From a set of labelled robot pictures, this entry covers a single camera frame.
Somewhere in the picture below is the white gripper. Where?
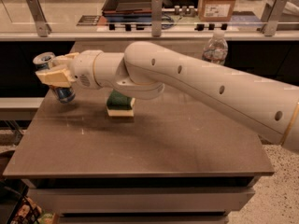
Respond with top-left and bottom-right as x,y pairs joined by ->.
36,50 -> 102,90

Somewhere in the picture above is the blue silver redbull can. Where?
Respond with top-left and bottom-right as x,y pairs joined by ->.
33,52 -> 75,104

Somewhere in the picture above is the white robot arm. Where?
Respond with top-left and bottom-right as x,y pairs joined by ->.
34,41 -> 299,153

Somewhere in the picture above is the green yellow sponge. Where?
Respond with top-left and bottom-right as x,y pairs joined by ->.
106,90 -> 135,118

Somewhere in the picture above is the glass barrier panel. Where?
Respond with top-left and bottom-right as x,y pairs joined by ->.
0,0 -> 299,35

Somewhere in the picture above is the dark open tray box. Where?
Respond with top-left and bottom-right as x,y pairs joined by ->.
102,0 -> 151,15

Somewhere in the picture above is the clear plastic water bottle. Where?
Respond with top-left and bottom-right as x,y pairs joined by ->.
202,30 -> 228,65

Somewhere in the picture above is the brown cardboard box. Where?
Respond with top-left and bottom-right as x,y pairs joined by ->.
198,0 -> 236,21

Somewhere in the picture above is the white bin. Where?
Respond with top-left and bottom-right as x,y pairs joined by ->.
267,0 -> 299,22

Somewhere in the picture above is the left metal glass bracket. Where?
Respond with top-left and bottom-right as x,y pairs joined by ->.
26,0 -> 51,37

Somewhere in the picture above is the metal glass bracket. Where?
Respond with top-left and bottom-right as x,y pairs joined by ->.
26,0 -> 51,37
261,0 -> 288,36
151,0 -> 163,37

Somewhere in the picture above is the middle metal glass bracket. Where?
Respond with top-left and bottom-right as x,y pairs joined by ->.
151,0 -> 163,37

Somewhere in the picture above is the black wire basket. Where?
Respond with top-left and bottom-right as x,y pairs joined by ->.
0,182 -> 39,224

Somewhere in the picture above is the right metal glass bracket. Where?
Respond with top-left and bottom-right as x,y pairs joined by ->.
261,0 -> 288,36

